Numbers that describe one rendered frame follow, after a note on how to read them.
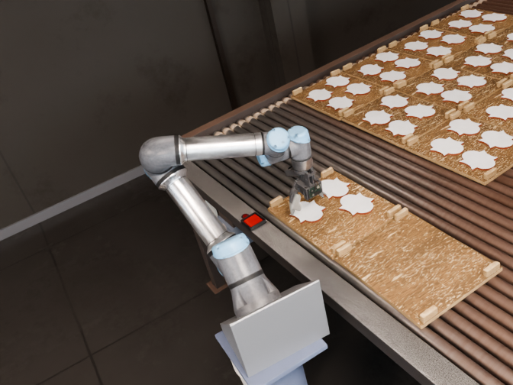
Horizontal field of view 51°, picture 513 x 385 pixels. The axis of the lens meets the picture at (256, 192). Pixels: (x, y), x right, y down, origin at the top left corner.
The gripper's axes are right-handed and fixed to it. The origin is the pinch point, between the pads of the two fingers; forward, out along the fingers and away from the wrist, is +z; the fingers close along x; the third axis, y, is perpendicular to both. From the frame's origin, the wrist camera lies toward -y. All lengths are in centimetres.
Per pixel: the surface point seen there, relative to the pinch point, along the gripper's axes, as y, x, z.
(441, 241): 47, 22, 2
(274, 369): 46, -49, 8
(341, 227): 16.3, 3.4, 2.9
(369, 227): 23.9, 10.4, 2.6
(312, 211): 2.1, 0.9, 2.4
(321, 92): -75, 67, 6
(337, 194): 1.0, 14.7, 2.4
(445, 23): -83, 172, 7
